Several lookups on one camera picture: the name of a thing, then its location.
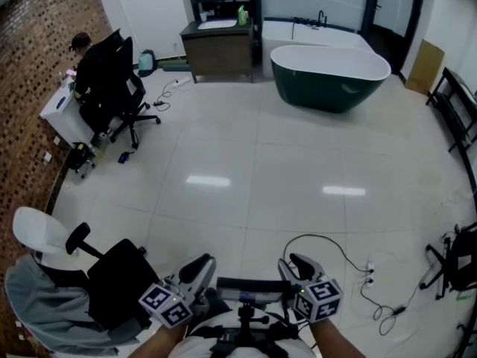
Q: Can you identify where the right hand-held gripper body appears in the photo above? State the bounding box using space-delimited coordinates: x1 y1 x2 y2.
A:
288 274 343 324

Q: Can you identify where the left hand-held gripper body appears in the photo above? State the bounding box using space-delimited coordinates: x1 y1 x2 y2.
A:
138 274 212 329

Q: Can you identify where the person's right forearm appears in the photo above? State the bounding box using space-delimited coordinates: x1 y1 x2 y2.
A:
309 317 368 358

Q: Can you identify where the person's left forearm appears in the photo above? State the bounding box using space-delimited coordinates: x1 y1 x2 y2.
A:
128 317 187 358

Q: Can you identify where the person's white shirt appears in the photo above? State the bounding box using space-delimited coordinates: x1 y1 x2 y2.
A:
174 310 318 358

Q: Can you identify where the grey jacket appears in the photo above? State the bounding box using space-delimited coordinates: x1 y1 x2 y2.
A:
4 255 150 356

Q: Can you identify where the black wheeled floor device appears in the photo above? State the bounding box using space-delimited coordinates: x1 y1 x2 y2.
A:
69 142 97 179

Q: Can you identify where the dark green oval bathtub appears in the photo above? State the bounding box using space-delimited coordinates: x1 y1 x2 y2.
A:
270 44 392 114

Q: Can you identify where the dark wooden vanity cabinet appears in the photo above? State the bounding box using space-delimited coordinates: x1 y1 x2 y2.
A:
179 17 255 84

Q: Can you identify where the black high-back office chair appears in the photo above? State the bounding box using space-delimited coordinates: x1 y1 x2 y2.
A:
80 28 162 150

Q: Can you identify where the black console table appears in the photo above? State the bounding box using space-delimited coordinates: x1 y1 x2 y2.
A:
426 66 477 152

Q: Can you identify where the brown cardboard sheet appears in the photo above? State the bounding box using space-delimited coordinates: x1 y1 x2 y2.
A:
404 38 446 95

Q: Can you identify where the white rectangular bathtub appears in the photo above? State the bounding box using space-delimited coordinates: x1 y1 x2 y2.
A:
262 17 373 80

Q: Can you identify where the white sink basin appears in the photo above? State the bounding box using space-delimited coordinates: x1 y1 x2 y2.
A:
197 19 239 31

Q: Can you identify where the black bathtub faucet set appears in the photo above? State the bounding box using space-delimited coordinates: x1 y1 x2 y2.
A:
292 10 329 31

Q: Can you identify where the black power cable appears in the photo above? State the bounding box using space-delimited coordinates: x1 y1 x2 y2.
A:
282 233 370 275

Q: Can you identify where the black chest-mounted camera rig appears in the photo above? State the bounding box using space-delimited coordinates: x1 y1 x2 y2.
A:
215 277 301 345

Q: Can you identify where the black power adapter with cable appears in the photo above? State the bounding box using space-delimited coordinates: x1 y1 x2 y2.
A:
359 281 422 337
152 80 178 112

